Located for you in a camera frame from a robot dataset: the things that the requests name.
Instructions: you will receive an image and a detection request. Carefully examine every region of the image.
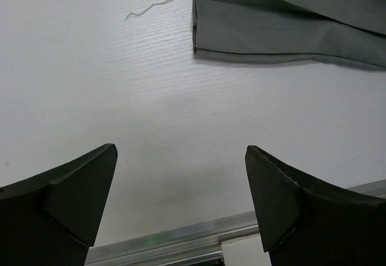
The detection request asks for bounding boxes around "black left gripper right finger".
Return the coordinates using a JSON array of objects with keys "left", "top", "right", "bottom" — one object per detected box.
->
[{"left": 245, "top": 145, "right": 385, "bottom": 265}]

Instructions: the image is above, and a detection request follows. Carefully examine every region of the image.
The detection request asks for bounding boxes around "aluminium table edge rail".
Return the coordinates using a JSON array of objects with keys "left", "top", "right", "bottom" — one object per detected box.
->
[{"left": 84, "top": 179, "right": 386, "bottom": 266}]

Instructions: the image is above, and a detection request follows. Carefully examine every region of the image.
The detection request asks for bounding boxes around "loose grey thread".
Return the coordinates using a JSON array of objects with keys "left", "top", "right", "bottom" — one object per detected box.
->
[{"left": 125, "top": 0, "right": 176, "bottom": 21}]

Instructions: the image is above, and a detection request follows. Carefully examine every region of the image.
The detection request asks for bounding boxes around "grey pleated skirt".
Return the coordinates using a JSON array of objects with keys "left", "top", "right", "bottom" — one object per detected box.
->
[{"left": 192, "top": 0, "right": 385, "bottom": 71}]

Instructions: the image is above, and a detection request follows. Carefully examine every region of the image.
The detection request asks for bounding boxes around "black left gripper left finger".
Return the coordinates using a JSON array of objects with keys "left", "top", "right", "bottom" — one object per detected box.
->
[{"left": 1, "top": 144, "right": 117, "bottom": 265}]

